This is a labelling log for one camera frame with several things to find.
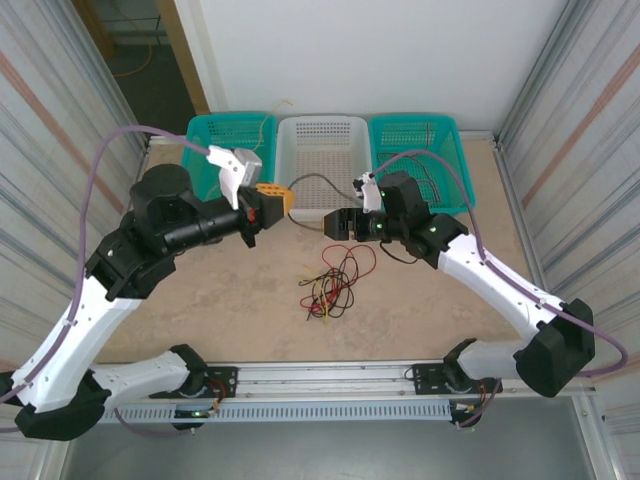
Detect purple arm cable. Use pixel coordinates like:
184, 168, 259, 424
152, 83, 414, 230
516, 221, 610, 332
0, 125, 214, 439
369, 148, 629, 430

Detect brown wooden board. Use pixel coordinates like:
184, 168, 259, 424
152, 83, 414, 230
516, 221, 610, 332
71, 0, 119, 62

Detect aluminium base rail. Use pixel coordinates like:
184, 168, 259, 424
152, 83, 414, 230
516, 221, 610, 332
94, 360, 597, 400

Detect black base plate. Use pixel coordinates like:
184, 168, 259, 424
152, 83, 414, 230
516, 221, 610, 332
410, 363, 504, 397
148, 366, 239, 400

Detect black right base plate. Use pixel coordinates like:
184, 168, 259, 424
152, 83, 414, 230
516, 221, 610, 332
410, 363, 504, 397

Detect teal plastic basket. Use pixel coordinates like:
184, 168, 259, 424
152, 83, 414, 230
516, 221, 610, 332
173, 113, 279, 221
368, 115, 477, 224

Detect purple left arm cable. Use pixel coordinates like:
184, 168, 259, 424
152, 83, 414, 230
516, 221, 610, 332
0, 125, 214, 439

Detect red cable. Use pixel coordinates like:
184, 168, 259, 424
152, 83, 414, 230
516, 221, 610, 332
377, 121, 454, 207
298, 292, 334, 312
321, 243, 378, 282

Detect orange floor cable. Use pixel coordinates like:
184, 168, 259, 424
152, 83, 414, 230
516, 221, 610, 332
110, 42, 155, 79

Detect red black base wires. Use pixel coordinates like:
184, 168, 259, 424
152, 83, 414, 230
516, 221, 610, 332
207, 377, 237, 417
452, 378, 502, 417

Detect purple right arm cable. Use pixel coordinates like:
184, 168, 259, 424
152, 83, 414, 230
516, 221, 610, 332
369, 148, 629, 430

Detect white plastic basket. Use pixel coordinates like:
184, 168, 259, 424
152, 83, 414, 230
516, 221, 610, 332
273, 115, 375, 224

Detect wooden door frame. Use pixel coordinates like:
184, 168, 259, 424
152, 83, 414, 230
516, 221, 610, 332
153, 0, 211, 116

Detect yellow cable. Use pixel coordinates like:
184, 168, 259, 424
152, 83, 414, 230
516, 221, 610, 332
297, 272, 332, 325
209, 98, 295, 201

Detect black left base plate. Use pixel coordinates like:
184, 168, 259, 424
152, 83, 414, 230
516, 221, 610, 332
148, 366, 239, 400

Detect grey slotted cable duct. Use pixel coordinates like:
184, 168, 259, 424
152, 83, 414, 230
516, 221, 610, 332
113, 399, 454, 424

